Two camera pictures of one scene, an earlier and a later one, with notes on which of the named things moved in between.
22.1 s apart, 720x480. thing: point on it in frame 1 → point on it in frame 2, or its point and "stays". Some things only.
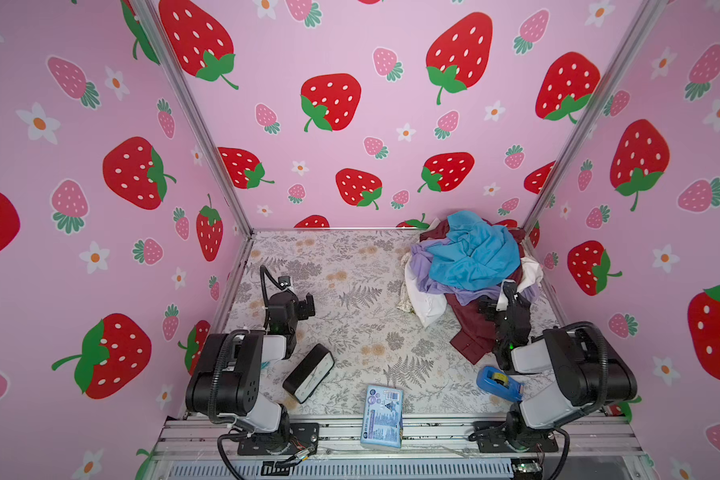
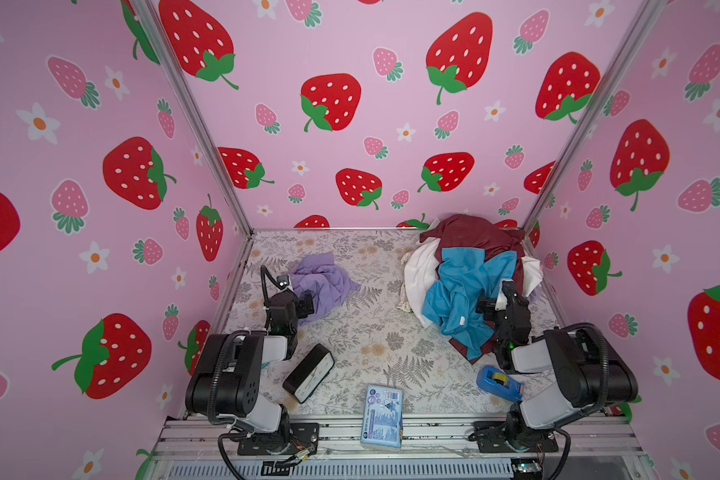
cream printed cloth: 404,302 stays
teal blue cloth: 477,256 → 452,302
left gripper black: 304,312 stays
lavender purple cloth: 420,266 → 326,282
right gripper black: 492,311 stays
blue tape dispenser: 499,383 stays
